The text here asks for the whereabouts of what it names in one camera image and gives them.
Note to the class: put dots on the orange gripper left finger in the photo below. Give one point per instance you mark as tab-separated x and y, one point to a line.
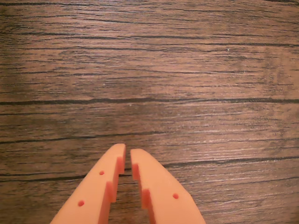
93	191

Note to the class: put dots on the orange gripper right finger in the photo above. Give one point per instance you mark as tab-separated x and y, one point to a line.
163	198

